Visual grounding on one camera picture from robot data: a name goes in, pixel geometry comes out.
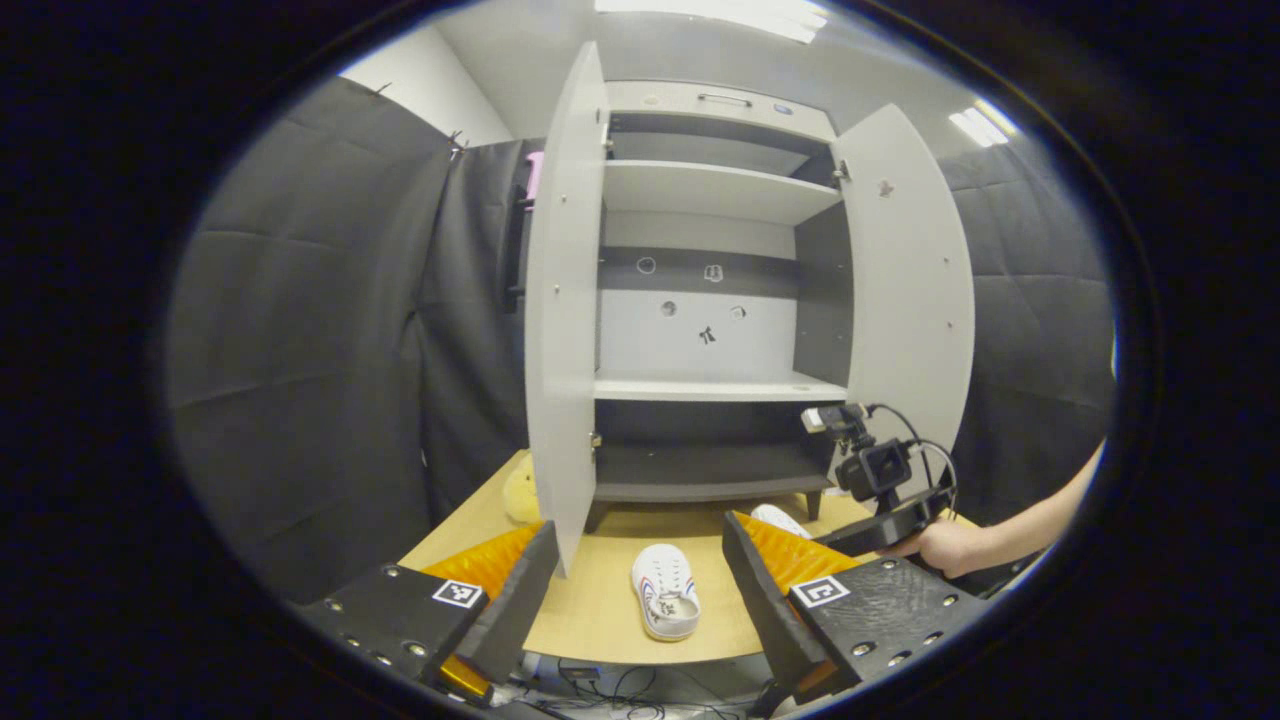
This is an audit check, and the large ceiling light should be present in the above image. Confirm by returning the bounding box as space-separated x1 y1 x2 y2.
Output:
594 0 832 45

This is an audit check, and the tangle of black cables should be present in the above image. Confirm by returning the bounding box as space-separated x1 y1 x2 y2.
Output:
515 655 786 720

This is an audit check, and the white shoe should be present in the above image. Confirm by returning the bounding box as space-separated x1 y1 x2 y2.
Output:
630 543 702 643
750 503 814 542

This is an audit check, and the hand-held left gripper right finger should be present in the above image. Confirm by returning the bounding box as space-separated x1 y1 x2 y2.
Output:
720 510 991 707

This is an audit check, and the grey shoe cabinet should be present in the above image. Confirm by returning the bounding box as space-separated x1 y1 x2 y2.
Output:
525 40 977 581

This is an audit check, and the small ceiling light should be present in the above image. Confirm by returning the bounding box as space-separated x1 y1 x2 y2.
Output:
947 97 1020 150

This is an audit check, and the grey shoe cabinet door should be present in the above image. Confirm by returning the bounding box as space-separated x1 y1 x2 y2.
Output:
525 42 612 580
832 103 977 501

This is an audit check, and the yellow plush toy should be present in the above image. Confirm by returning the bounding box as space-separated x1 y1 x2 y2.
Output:
503 453 542 527

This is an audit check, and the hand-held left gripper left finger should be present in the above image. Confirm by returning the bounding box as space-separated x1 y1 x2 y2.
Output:
298 518 563 709

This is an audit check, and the black backdrop cloth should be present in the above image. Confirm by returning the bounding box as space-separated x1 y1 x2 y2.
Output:
165 75 1117 606

